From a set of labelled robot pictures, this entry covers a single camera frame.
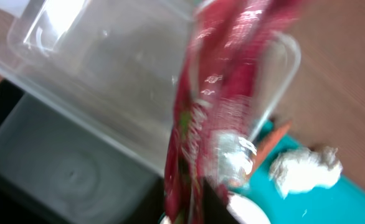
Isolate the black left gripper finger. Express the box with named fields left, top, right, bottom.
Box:
left=202, top=180, right=239, bottom=224

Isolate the teal plastic tray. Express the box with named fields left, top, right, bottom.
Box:
left=232, top=135, right=365, bottom=223

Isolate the pink plate with peanuts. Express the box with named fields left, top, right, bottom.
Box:
left=159, top=192, right=272, bottom=224

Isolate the black tray bin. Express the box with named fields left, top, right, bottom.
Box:
left=0, top=81, right=163, bottom=223

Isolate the white napkin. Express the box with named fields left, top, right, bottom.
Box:
left=268, top=146, right=343, bottom=198

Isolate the carrot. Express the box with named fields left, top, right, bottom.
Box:
left=251, top=120, right=292, bottom=175

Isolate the clear plastic bin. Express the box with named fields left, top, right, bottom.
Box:
left=0, top=0, right=302, bottom=177

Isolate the red snack wrapper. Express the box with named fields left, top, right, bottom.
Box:
left=164, top=0, right=300, bottom=223

